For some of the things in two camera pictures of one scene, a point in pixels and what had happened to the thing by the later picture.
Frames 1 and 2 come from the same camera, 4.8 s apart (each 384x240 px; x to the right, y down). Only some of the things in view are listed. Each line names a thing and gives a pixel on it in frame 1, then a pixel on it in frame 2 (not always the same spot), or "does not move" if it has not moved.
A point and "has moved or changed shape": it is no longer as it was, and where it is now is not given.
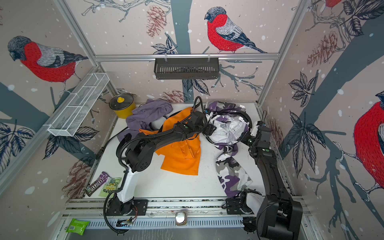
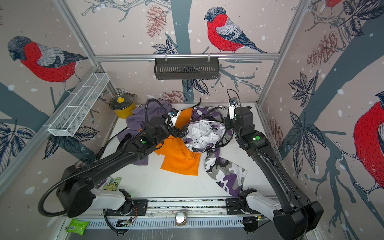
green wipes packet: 77,226 does not move
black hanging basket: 186,68 does not move
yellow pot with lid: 123,104 does not move
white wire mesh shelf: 79,104 does not move
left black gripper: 210,129 → 176,133
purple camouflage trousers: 231,122 has moved or changed shape
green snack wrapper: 111,184 does not move
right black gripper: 246,136 → 228,123
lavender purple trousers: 141,117 does not move
